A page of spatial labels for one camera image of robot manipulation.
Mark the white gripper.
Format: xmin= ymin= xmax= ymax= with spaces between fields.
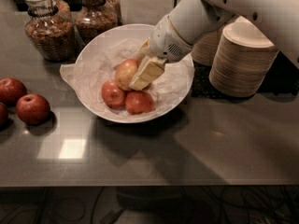
xmin=129 ymin=15 xmax=192 ymax=91

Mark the yellow-red top apple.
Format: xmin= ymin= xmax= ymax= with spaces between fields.
xmin=115 ymin=59 xmax=138 ymax=91

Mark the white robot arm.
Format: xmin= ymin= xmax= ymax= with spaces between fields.
xmin=129 ymin=0 xmax=299 ymax=91

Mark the red apple front in bowl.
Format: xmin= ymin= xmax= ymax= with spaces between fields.
xmin=125 ymin=91 xmax=154 ymax=115

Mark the red apple in bowl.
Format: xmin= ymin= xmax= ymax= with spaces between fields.
xmin=101 ymin=79 xmax=126 ymax=109
xmin=125 ymin=91 xmax=154 ymax=115

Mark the red apple left in bowl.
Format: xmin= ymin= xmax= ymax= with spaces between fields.
xmin=101 ymin=79 xmax=126 ymax=109

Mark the white bowl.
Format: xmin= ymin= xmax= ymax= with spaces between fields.
xmin=74 ymin=24 xmax=194 ymax=123

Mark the red apple on table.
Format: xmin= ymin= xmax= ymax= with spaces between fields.
xmin=16 ymin=93 xmax=50 ymax=125

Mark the red apple far left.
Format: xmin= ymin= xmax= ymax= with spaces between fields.
xmin=0 ymin=77 xmax=27 ymax=106

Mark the white paper liner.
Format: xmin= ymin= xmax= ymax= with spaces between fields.
xmin=60 ymin=38 xmax=194 ymax=120

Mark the glass cereal jar rear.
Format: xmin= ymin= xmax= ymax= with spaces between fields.
xmin=101 ymin=0 xmax=122 ymax=25

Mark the glass cereal jar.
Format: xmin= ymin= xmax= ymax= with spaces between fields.
xmin=74 ymin=0 xmax=118 ymax=44
xmin=101 ymin=0 xmax=122 ymax=25
xmin=24 ymin=0 xmax=75 ymax=62

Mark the rear stack of paper bowls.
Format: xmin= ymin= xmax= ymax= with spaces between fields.
xmin=191 ymin=15 xmax=238 ymax=66

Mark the stack of paper bowls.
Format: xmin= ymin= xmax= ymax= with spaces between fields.
xmin=209 ymin=17 xmax=278 ymax=98
xmin=191 ymin=15 xmax=238 ymax=66

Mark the white box left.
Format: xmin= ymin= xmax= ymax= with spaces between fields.
xmin=121 ymin=0 xmax=174 ymax=25

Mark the glass cereal jar middle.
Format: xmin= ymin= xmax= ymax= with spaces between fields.
xmin=74 ymin=0 xmax=118 ymax=44

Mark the front stack of paper bowls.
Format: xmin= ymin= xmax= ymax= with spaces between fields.
xmin=209 ymin=17 xmax=278 ymax=98

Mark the glass cereal jar left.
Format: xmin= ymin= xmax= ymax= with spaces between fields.
xmin=24 ymin=0 xmax=75 ymax=62

